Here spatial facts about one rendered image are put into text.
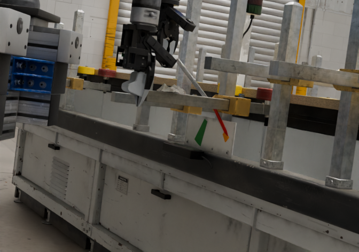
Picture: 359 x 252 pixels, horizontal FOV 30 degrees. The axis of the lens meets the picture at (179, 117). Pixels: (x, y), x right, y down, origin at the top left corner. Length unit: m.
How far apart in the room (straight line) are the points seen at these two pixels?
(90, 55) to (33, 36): 7.95
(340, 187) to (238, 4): 0.66
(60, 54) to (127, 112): 1.14
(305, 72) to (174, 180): 0.90
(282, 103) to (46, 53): 0.65
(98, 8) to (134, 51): 8.17
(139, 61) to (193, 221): 0.94
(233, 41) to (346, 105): 0.51
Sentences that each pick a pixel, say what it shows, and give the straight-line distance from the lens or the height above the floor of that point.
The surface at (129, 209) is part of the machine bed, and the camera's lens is 2.98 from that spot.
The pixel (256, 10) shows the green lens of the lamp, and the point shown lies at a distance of 1.98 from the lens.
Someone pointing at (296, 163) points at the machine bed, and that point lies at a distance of 2.00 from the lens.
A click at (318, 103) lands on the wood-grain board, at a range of 1.94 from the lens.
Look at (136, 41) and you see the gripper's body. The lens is 1.75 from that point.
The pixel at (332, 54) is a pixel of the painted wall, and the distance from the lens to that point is 11.85.
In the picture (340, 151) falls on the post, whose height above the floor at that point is 0.78.
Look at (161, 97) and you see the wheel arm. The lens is 1.79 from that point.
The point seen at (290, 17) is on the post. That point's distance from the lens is 1.75.
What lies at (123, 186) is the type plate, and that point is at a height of 0.40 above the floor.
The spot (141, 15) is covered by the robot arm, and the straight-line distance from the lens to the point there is 1.74.
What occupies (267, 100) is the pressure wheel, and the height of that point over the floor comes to 0.87.
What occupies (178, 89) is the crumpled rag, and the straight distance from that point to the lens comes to 1.81.
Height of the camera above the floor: 0.89
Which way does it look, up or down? 3 degrees down
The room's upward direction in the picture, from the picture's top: 7 degrees clockwise
